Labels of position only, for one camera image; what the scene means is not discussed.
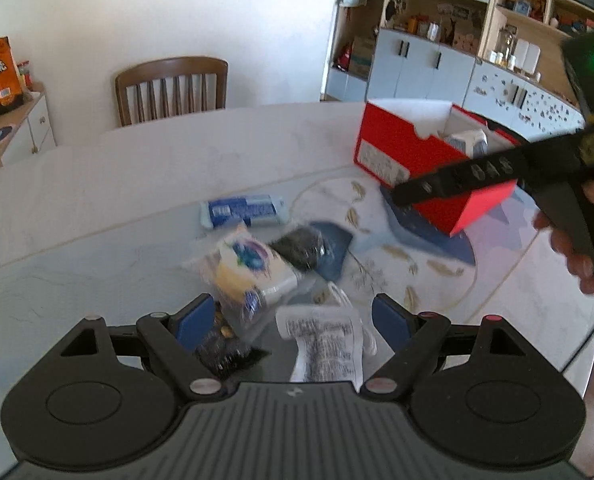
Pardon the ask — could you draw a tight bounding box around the white wall cupboard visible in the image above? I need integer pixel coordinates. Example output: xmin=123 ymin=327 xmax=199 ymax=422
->
xmin=319 ymin=0 xmax=594 ymax=131

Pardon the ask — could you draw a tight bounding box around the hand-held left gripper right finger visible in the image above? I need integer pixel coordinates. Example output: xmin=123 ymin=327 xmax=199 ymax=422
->
xmin=362 ymin=294 xmax=528 ymax=396

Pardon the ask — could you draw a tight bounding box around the blue tissue pack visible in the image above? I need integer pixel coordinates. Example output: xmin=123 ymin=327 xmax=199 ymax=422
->
xmin=199 ymin=194 xmax=287 ymax=231

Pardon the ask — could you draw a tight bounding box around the brown wooden chair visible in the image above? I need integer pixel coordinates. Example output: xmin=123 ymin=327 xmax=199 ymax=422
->
xmin=115 ymin=56 xmax=229 ymax=128

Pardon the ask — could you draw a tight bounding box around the person's right hand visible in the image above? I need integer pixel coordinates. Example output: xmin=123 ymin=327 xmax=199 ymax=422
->
xmin=533 ymin=172 xmax=594 ymax=297

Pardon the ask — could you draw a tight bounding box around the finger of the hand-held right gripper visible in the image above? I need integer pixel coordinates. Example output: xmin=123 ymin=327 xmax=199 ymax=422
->
xmin=391 ymin=164 xmax=460 ymax=207

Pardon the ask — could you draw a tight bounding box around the white side cabinet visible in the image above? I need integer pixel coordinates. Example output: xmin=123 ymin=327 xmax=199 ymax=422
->
xmin=0 ymin=82 xmax=58 ymax=175

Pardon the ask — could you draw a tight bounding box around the white round desktop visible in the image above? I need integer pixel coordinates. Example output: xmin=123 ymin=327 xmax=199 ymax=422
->
xmin=0 ymin=101 xmax=594 ymax=461

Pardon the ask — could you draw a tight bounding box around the red cardboard box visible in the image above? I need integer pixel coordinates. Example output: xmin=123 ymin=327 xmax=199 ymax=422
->
xmin=353 ymin=100 xmax=523 ymax=237

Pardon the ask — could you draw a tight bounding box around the black labelled snack packet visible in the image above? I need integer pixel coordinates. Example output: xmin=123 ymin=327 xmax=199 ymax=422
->
xmin=194 ymin=310 xmax=273 ymax=378

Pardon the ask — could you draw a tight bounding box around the red bag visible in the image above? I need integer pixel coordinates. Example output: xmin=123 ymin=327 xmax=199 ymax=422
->
xmin=333 ymin=42 xmax=353 ymax=72

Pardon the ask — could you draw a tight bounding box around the white printed cable package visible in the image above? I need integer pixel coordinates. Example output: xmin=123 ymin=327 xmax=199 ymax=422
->
xmin=275 ymin=305 xmax=365 ymax=391

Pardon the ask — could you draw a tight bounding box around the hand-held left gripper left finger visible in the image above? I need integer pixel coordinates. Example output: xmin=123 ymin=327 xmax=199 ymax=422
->
xmin=59 ymin=294 xmax=223 ymax=397

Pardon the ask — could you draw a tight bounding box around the light blue milk carton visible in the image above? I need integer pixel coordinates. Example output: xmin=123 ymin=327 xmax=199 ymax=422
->
xmin=444 ymin=130 xmax=489 ymax=158

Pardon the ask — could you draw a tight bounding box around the blue flat mat piece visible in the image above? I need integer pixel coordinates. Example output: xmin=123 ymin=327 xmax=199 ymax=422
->
xmin=309 ymin=222 xmax=355 ymax=282

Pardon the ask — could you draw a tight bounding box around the blue speckled placemat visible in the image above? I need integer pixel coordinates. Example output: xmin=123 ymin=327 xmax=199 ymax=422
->
xmin=379 ymin=185 xmax=478 ymax=267

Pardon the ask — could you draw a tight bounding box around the blueberry bread package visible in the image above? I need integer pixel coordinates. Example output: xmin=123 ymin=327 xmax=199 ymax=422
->
xmin=183 ymin=225 xmax=305 ymax=328

